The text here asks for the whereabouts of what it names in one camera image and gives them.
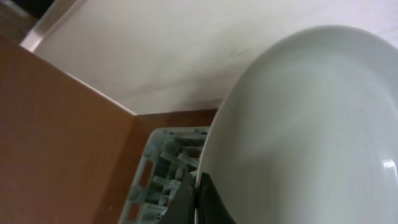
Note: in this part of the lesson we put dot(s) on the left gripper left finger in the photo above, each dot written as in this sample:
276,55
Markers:
182,208

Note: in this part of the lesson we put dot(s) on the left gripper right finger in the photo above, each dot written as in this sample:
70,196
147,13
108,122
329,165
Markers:
211,209

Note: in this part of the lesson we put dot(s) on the grey round plate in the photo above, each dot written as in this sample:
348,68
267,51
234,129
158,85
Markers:
309,132

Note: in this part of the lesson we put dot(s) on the grey dishwasher rack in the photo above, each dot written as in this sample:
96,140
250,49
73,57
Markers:
169,155

